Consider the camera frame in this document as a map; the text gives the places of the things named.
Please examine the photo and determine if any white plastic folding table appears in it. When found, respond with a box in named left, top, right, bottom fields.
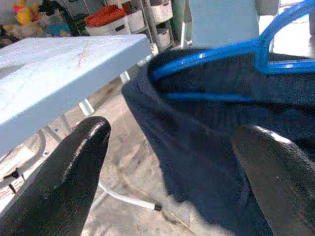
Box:
left=0, top=33, right=163, bottom=218

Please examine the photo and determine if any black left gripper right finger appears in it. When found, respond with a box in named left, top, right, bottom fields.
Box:
left=231, top=124, right=315, bottom=236

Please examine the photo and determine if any navy blue shirt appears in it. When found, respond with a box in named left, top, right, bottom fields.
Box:
left=121, top=48, right=315, bottom=236

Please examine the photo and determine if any yellow toy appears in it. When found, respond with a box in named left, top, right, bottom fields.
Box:
left=15, top=0, right=40, bottom=25

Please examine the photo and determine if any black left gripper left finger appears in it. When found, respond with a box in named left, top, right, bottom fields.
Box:
left=0, top=116, right=112, bottom=236

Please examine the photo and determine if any red cloth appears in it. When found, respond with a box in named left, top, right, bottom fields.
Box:
left=84, top=4, right=128, bottom=28

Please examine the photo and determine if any blue plastic hanger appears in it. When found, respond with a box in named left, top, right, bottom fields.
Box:
left=150, top=0, right=315, bottom=104

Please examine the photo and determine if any white storage drawer box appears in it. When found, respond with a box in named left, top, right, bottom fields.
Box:
left=126, top=0, right=174, bottom=34
left=86, top=14, right=131, bottom=37

